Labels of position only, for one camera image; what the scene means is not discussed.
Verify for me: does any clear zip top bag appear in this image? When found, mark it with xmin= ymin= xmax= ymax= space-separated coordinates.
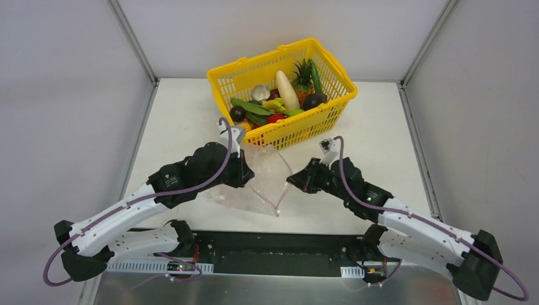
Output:
xmin=209 ymin=144 xmax=292 ymax=217

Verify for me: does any yellow banana bunch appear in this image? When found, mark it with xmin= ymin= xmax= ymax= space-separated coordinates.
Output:
xmin=262 ymin=98 xmax=287 ymax=114

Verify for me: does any white radish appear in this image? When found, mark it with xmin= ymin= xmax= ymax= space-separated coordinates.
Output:
xmin=276 ymin=70 xmax=300 ymax=111

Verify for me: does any yellow plastic basket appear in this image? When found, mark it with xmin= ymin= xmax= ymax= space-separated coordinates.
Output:
xmin=207 ymin=38 xmax=358 ymax=149

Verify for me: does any toy pineapple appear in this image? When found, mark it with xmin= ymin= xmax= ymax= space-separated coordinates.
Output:
xmin=291 ymin=59 xmax=315 ymax=108

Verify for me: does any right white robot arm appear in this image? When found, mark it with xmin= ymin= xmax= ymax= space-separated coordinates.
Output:
xmin=287 ymin=158 xmax=503 ymax=301

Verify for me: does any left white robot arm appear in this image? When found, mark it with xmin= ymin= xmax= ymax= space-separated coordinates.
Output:
xmin=54 ymin=142 xmax=255 ymax=282

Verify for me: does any dark round plum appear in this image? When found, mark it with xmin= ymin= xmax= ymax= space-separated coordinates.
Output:
xmin=229 ymin=105 xmax=247 ymax=123

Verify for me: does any green leafy vegetable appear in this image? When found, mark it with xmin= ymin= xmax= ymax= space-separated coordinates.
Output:
xmin=230 ymin=97 xmax=273 ymax=126

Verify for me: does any red tomato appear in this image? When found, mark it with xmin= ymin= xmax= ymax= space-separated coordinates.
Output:
xmin=266 ymin=114 xmax=287 ymax=124

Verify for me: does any green apple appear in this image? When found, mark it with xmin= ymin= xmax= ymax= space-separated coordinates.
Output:
xmin=287 ymin=108 xmax=304 ymax=117

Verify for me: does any dark avocado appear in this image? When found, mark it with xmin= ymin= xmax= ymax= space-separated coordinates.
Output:
xmin=302 ymin=93 xmax=328 ymax=111

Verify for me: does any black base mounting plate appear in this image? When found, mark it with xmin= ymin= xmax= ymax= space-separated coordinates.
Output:
xmin=153 ymin=229 xmax=401 ymax=279

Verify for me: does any green cucumber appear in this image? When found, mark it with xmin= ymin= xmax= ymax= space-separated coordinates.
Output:
xmin=308 ymin=59 xmax=324 ymax=93

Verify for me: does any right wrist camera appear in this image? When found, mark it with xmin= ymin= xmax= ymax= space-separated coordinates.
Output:
xmin=319 ymin=138 xmax=340 ymax=166

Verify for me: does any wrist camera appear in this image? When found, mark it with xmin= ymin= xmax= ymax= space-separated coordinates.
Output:
xmin=319 ymin=138 xmax=340 ymax=166
xmin=217 ymin=121 xmax=246 ymax=154

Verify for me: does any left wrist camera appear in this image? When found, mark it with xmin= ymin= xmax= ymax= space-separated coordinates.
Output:
xmin=217 ymin=121 xmax=246 ymax=154

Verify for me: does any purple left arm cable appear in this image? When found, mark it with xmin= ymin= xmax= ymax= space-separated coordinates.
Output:
xmin=43 ymin=117 xmax=234 ymax=288

